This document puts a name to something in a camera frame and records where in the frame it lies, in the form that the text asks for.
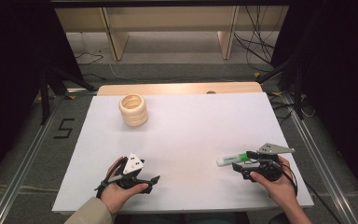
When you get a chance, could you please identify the black curtain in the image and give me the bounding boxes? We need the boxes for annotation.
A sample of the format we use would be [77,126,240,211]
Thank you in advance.
[0,0,86,194]
[269,0,358,200]

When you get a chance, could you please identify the person's right hand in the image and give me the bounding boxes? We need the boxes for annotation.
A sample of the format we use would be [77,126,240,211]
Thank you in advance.
[249,155,298,209]

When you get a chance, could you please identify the aluminium floor rail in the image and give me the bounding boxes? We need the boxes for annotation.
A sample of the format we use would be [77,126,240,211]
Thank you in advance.
[0,88,99,224]
[279,92,358,224]

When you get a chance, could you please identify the bundle of black cables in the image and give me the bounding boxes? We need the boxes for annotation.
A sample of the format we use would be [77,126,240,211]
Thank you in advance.
[232,5,286,73]

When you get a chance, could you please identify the person's left hand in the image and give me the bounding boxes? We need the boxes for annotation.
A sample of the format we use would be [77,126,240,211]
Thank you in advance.
[100,156,149,216]

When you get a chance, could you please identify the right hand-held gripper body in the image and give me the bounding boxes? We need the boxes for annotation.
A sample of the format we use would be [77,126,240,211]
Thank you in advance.
[244,142,296,183]

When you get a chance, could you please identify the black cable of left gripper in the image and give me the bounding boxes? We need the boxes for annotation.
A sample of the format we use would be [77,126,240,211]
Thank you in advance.
[94,156,129,200]

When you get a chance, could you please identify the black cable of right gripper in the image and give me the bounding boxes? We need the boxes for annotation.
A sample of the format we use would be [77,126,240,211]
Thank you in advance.
[278,160,339,224]

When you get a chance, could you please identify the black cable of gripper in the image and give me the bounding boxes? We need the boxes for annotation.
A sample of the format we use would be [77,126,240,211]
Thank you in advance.
[278,160,339,224]
[94,156,129,200]

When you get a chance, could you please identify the white board sheet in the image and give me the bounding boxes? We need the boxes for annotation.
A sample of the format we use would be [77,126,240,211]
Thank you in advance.
[51,91,315,215]

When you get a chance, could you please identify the black tripod stand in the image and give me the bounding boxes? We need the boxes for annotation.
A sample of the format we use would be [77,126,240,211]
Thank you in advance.
[37,60,98,126]
[255,54,306,121]

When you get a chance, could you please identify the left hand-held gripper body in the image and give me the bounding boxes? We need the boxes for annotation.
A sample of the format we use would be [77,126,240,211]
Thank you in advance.
[115,152,153,191]

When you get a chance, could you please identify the white green marker pen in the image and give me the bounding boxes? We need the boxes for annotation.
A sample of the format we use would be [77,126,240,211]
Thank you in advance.
[215,150,256,168]

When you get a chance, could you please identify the cream ribbed pen holder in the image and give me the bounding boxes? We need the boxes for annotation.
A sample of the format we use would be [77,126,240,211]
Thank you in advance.
[117,92,149,128]

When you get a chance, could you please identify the thin black floor cable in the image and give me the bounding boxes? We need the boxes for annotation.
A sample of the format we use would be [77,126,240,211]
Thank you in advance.
[74,49,106,81]

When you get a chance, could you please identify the light wooden table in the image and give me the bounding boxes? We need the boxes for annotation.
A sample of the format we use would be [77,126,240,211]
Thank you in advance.
[96,81,264,97]

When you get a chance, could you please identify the light wooden desk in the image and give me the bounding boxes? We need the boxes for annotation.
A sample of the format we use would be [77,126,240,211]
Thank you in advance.
[54,5,291,62]

